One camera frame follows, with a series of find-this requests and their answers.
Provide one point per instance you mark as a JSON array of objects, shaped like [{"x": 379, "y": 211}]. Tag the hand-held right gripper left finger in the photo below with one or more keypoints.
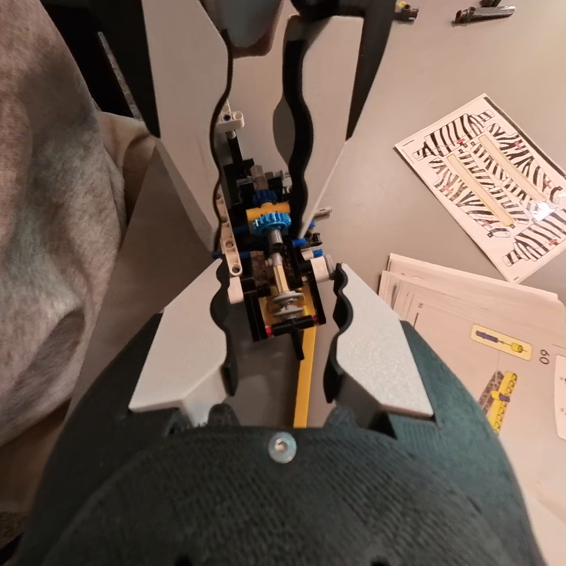
[{"x": 181, "y": 353}]

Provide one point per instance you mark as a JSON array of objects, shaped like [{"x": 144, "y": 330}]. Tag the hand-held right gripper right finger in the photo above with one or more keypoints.
[{"x": 380, "y": 362}]

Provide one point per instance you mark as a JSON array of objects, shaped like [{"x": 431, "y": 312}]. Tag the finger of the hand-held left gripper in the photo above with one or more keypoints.
[
  {"x": 336, "y": 88},
  {"x": 185, "y": 88}
]

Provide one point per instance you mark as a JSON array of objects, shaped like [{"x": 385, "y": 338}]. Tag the lego gearbox model assembly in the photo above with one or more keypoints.
[{"x": 265, "y": 214}]

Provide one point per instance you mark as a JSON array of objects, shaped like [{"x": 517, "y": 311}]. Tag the small dark lego connector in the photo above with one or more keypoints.
[{"x": 407, "y": 11}]

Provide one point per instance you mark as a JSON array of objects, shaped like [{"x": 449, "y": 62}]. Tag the lego instruction booklet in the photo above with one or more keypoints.
[{"x": 442, "y": 318}]

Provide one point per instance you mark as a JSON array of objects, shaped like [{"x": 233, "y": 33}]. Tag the yellow lego beam white connector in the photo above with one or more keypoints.
[{"x": 305, "y": 389}]

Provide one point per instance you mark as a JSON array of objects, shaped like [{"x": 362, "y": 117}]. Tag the grey lego beam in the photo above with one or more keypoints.
[{"x": 491, "y": 11}]

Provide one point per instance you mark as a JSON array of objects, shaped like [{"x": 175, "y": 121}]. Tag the person's left hand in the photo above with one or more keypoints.
[{"x": 252, "y": 52}]

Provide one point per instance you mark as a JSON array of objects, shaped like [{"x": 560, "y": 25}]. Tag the zebra striped sticker sheet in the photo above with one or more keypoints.
[{"x": 486, "y": 177}]

